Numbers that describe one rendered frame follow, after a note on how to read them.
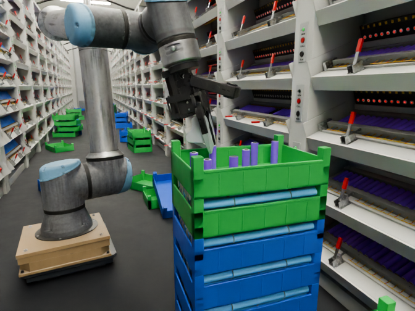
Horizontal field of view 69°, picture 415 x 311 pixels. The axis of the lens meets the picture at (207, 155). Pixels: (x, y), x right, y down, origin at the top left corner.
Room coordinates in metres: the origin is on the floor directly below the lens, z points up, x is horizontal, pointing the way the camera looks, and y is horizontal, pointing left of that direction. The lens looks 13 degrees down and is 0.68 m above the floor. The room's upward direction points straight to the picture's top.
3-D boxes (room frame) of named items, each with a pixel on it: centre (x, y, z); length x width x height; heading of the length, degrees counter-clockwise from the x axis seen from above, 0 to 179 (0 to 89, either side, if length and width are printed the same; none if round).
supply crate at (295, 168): (0.67, -0.09, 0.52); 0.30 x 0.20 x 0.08; 108
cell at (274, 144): (0.77, -0.17, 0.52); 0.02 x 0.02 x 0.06
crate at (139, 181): (2.04, 0.41, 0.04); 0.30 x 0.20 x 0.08; 57
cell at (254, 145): (0.76, -0.12, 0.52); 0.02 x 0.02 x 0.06
